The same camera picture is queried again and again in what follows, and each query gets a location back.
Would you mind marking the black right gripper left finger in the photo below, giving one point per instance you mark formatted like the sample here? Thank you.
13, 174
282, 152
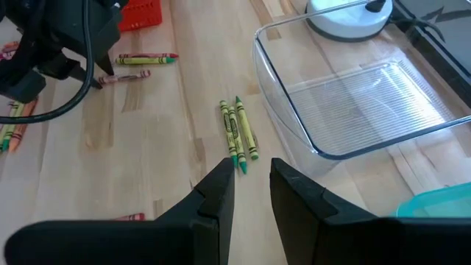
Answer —
206, 235

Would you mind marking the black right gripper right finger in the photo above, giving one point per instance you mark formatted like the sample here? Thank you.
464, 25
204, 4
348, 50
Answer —
331, 239

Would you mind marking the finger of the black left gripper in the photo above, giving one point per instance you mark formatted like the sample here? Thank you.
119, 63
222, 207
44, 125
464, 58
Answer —
73, 71
106, 44

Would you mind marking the red plastic basket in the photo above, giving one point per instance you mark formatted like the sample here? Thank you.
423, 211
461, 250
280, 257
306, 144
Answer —
141, 14

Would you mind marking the red crayon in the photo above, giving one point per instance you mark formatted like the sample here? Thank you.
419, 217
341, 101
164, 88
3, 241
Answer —
130, 216

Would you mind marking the teal plastic bin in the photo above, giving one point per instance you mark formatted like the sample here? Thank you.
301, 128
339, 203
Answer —
441, 202

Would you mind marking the clear plastic bin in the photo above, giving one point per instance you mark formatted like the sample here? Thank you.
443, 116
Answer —
368, 103

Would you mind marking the white desk lamp black neck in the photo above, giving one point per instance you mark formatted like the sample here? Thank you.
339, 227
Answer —
349, 20

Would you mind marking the black aluminium table frame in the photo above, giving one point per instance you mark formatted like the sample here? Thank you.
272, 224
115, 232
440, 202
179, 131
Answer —
452, 62

